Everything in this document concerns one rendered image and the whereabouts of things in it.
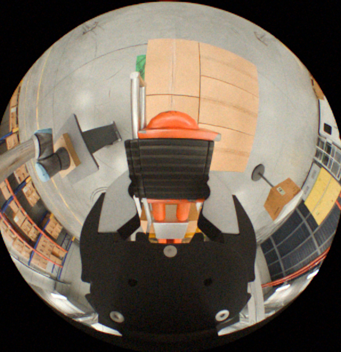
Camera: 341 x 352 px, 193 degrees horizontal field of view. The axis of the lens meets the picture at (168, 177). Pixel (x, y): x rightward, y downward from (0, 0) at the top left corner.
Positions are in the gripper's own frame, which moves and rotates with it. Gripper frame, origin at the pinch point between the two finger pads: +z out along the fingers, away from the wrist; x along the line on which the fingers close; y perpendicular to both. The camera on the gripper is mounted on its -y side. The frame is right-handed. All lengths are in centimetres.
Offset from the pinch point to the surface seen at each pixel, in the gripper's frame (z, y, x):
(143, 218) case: 28, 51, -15
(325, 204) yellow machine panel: -81, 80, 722
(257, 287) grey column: -54, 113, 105
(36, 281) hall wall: -462, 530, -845
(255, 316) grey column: -97, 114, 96
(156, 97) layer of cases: 66, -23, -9
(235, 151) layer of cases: 67, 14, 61
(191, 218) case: 28, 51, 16
